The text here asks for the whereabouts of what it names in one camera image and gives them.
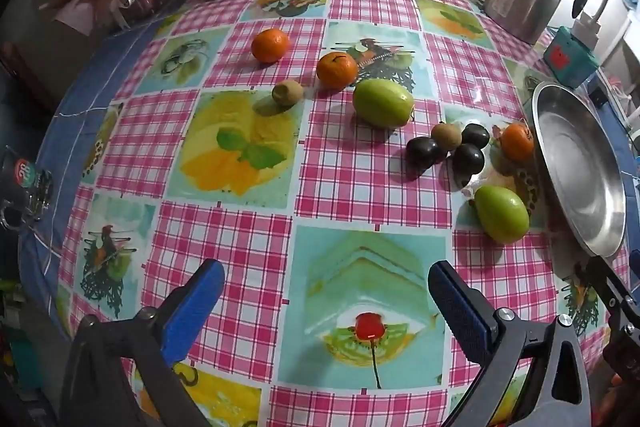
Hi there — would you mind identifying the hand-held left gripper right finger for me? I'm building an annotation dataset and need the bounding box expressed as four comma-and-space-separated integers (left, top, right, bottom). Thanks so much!
427, 260, 601, 427

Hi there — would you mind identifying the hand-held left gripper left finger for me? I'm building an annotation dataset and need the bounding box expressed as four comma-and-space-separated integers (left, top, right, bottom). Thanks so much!
60, 258, 226, 427

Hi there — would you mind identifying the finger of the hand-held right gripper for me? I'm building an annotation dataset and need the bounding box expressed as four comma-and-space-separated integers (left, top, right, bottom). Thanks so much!
585, 256, 640, 333

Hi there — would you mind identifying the round steel plate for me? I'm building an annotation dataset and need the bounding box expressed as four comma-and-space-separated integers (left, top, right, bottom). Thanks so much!
531, 82, 627, 258

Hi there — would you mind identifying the dark purple plum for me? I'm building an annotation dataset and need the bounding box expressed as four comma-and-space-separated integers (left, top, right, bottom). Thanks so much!
405, 137, 449, 169
452, 143, 486, 174
461, 123, 491, 148

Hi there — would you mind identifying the orange tangerine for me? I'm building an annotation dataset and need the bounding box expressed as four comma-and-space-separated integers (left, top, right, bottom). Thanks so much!
500, 123, 536, 160
251, 28, 291, 64
316, 51, 359, 90

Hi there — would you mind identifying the pink checkered tablecloth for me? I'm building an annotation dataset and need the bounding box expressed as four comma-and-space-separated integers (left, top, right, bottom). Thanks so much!
55, 0, 636, 427

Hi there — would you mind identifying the small brown kiwi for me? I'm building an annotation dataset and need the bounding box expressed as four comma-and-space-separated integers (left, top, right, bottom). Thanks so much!
431, 122, 463, 152
272, 79, 305, 108

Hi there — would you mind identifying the clear package with black label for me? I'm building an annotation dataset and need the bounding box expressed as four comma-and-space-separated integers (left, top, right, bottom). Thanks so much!
0, 146, 53, 233

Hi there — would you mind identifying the teal box with red label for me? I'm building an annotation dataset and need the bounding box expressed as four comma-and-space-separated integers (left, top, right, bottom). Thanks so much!
542, 26, 599, 88

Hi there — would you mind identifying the white power adapter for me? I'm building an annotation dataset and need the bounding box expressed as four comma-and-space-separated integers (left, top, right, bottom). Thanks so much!
570, 0, 623, 50

